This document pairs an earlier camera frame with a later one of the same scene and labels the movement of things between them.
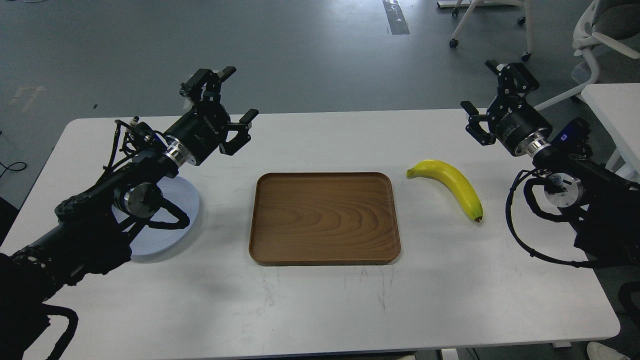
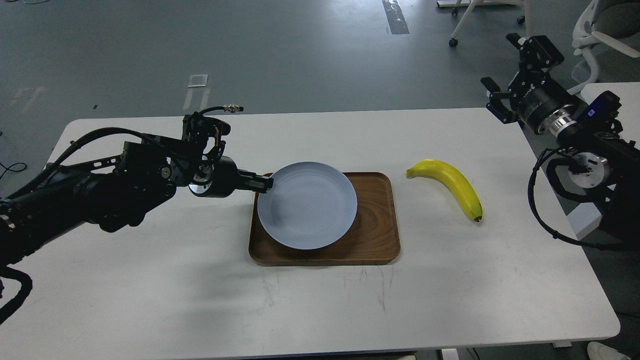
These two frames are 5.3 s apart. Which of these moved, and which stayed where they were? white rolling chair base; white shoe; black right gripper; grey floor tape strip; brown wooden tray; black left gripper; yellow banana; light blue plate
Moved: black left gripper; light blue plate; black right gripper
Stayed: white shoe; grey floor tape strip; yellow banana; brown wooden tray; white rolling chair base
